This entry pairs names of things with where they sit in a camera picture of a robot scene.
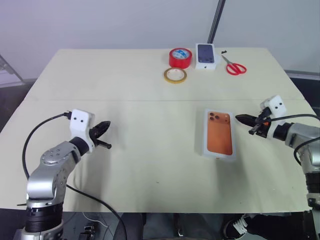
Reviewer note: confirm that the black connector block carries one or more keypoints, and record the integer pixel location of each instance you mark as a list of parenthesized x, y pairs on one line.
[(87, 231)]

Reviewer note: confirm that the black metal pole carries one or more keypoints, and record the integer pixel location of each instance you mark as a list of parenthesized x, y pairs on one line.
[(216, 20)]

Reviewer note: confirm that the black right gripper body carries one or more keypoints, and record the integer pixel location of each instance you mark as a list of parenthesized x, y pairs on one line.
[(263, 125)]

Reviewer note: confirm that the white box blue phone print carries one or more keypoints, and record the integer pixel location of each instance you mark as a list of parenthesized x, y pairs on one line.
[(205, 53)]

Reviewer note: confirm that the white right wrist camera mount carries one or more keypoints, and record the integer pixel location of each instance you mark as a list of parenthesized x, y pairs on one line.
[(276, 105)]

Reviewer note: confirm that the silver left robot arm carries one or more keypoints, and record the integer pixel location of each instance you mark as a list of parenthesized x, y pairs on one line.
[(50, 170)]

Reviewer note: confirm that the grey metal frame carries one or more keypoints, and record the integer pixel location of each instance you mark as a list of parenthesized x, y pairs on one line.
[(7, 75)]

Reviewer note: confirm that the yellow tape roll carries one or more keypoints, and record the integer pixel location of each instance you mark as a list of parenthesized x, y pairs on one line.
[(175, 81)]

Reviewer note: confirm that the phone box lid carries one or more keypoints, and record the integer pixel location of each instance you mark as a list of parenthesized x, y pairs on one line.
[(220, 135)]

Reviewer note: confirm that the black white sneaker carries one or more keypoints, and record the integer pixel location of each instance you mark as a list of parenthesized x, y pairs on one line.
[(236, 225)]

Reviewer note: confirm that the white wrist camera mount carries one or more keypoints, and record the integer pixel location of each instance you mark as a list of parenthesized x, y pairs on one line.
[(80, 122), (276, 105)]

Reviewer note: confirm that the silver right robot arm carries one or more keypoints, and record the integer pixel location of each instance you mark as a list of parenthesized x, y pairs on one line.
[(300, 135)]

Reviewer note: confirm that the red tape roll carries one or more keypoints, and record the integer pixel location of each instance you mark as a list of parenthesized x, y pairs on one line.
[(175, 63)]

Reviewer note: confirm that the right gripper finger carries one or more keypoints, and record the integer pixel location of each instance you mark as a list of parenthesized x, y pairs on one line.
[(246, 119), (255, 130)]

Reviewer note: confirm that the grey skirting rail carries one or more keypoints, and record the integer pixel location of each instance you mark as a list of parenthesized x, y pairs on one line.
[(305, 75)]

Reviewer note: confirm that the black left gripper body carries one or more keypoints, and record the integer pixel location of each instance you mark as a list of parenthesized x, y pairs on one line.
[(94, 136)]

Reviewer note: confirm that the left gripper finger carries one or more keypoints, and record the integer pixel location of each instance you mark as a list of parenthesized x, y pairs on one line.
[(105, 145), (103, 127)]

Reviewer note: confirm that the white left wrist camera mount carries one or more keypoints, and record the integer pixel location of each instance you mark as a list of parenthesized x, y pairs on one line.
[(80, 122)]

